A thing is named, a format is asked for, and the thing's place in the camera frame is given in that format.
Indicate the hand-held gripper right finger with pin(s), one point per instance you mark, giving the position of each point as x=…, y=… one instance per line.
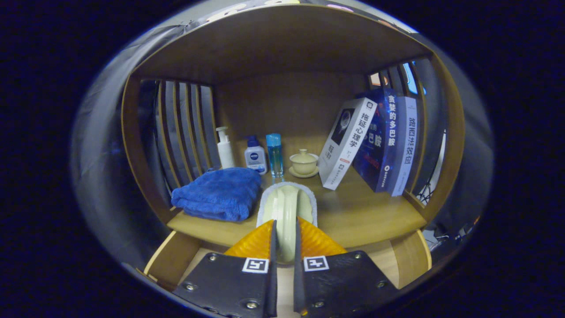
x=298, y=282

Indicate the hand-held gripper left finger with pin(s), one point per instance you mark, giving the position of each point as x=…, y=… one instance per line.
x=273, y=282

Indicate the wooden countertop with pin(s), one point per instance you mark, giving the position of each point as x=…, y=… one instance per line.
x=366, y=212

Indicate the wooden cabinet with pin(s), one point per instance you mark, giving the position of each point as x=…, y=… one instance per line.
x=287, y=44

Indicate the folded blue towel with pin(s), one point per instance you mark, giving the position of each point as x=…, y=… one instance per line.
x=216, y=194

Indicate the beige saucer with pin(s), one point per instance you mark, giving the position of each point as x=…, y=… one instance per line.
x=303, y=176

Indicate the beige lidded teacup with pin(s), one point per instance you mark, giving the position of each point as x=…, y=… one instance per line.
x=303, y=163

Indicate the white bottle with blue cap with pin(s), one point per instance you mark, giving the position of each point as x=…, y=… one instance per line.
x=256, y=159

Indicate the clear blue bottle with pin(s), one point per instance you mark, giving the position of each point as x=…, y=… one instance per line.
x=275, y=157

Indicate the white pump bottle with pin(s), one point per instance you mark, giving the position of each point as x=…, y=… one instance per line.
x=226, y=154

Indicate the white book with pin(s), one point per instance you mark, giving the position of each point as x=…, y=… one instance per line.
x=348, y=145

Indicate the black backdrop stand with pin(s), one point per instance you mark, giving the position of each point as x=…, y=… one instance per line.
x=426, y=194

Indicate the dark blue book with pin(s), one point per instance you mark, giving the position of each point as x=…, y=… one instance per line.
x=379, y=150

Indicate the light blue book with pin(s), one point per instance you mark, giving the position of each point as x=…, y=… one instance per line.
x=406, y=150

